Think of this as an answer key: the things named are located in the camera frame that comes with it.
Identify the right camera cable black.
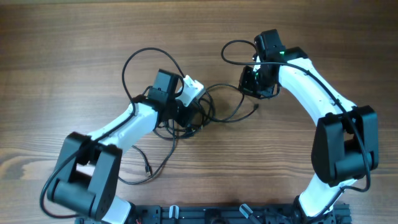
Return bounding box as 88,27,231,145
220,39,372,224

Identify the left camera cable black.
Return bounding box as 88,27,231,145
39,47,185,219

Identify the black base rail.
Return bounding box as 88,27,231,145
74,203,352,224

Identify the black USB cable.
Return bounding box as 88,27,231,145
118,93,216,185
198,83,259,124

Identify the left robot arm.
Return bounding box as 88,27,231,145
40,70,205,223

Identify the camera cable black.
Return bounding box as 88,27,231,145
220,39,372,224
39,47,185,219

